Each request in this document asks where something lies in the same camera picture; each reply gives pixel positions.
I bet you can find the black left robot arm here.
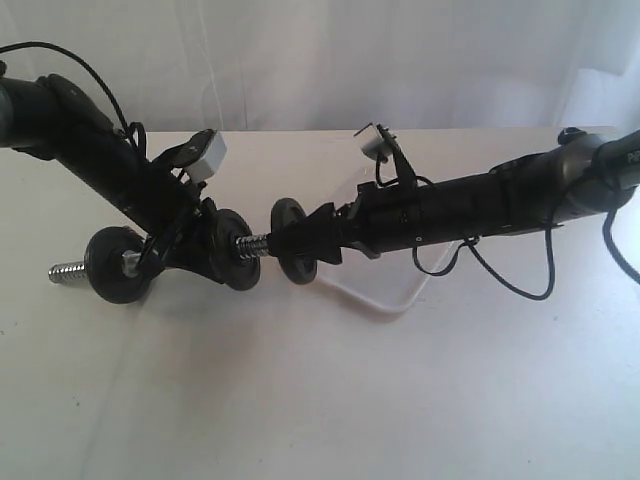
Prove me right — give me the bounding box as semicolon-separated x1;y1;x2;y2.
1;74;227;282

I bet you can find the white backdrop curtain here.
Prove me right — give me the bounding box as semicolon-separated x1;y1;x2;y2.
1;1;639;131

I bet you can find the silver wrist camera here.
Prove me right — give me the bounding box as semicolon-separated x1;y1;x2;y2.
353;123;417;188
174;129;227;183

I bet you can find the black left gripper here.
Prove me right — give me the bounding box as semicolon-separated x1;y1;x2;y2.
136;179;224;285

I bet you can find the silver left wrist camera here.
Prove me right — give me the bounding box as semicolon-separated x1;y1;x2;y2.
174;129;227;183

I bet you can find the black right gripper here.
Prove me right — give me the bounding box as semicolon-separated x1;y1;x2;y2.
272;182;425;265

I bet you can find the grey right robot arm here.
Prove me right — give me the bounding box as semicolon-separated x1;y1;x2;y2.
268;131;639;264

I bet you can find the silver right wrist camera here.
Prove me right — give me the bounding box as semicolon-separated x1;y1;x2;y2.
353;123;417;188

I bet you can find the black round plastic disc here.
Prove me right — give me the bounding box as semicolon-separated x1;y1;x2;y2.
84;226;151;304

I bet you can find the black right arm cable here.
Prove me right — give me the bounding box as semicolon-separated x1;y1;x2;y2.
409;174;640;302

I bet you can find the black weight plate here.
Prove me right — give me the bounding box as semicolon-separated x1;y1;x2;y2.
270;198;317;285
211;209;260;291

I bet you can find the chrome threaded dumbbell bar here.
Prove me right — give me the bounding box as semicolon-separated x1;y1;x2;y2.
47;233;271;285

